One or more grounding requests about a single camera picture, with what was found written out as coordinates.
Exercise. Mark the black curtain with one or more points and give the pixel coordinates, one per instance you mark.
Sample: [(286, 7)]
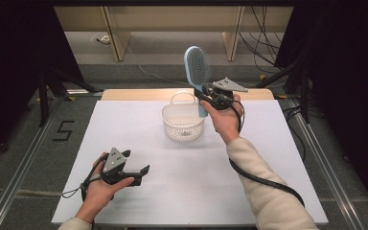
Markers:
[(348, 80), (12, 64)]

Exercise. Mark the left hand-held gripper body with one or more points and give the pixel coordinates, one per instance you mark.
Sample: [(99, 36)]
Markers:
[(115, 163)]

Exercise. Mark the white table cover sheet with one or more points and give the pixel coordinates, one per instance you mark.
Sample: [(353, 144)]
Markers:
[(172, 179)]

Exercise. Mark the metal floor rail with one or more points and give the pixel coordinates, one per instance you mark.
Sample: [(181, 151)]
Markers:
[(326, 163), (16, 182)]

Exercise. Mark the person's left hand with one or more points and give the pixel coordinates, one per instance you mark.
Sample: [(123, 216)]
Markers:
[(99, 195)]

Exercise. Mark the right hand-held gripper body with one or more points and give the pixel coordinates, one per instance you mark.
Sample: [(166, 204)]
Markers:
[(225, 96)]

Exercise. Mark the black metal stand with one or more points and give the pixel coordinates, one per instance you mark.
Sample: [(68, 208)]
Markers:
[(43, 96), (305, 96)]

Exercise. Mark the round floor socket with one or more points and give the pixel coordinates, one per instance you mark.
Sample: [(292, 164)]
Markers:
[(102, 39)]

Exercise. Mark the person's right hand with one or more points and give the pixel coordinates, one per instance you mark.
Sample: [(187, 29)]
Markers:
[(225, 123)]

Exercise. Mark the light wooden table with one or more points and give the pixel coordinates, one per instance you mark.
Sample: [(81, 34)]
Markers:
[(140, 94)]

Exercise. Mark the white slotted plastic basket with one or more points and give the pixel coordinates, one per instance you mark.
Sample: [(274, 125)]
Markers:
[(182, 127)]

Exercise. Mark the light wooden bench furniture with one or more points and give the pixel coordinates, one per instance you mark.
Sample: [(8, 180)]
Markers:
[(172, 19)]

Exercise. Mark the light blue hairbrush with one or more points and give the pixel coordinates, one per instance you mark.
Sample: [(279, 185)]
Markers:
[(193, 67)]

